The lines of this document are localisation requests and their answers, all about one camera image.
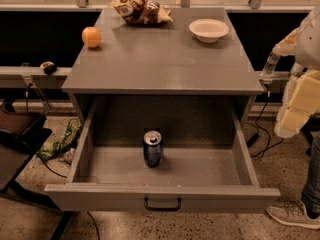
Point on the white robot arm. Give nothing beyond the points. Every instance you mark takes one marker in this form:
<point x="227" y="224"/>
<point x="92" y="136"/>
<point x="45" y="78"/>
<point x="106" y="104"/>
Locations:
<point x="306" y="44"/>

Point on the brown chip bag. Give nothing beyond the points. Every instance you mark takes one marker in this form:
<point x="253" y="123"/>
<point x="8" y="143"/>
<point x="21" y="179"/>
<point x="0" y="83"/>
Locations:
<point x="141" y="12"/>

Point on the yellow black tape measure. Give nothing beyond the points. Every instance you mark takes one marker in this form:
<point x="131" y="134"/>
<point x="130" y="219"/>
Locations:
<point x="48" y="67"/>

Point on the grey open top drawer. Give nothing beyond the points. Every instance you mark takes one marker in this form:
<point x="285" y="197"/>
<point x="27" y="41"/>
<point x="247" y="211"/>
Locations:
<point x="205" y="161"/>

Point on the dark side table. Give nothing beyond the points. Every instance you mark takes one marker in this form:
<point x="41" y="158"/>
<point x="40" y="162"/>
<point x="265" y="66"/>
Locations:
<point x="21" y="135"/>

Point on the orange fruit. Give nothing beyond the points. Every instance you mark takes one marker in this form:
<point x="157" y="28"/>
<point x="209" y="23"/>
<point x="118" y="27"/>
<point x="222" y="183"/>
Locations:
<point x="91" y="37"/>

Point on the black drawer handle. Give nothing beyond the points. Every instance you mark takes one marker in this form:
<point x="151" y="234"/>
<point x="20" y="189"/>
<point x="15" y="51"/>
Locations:
<point x="162" y="205"/>

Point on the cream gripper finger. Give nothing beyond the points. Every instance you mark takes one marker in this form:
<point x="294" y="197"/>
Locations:
<point x="306" y="96"/>
<point x="294" y="120"/>

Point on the blue pepsi can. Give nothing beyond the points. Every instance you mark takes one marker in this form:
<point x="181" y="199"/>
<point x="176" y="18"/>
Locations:
<point x="153" y="148"/>

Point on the blue jeans leg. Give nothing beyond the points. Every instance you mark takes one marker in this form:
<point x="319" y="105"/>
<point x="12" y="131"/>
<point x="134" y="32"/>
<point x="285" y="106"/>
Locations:
<point x="311" y="191"/>

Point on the white bowl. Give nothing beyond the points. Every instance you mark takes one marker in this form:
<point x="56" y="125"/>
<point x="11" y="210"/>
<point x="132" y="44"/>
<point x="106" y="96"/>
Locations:
<point x="208" y="30"/>

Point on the grey sneaker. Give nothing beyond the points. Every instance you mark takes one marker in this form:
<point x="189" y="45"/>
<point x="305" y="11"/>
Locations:
<point x="291" y="213"/>

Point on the green snack bag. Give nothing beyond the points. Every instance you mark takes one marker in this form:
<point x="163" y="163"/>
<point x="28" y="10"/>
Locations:
<point x="50" y="150"/>

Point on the grey cabinet counter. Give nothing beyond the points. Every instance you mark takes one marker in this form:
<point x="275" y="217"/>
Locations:
<point x="165" y="59"/>

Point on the clear water bottle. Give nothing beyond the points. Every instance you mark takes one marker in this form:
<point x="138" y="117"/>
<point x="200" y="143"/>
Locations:
<point x="269" y="66"/>

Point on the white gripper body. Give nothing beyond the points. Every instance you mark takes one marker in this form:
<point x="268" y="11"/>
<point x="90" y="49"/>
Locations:
<point x="308" y="45"/>

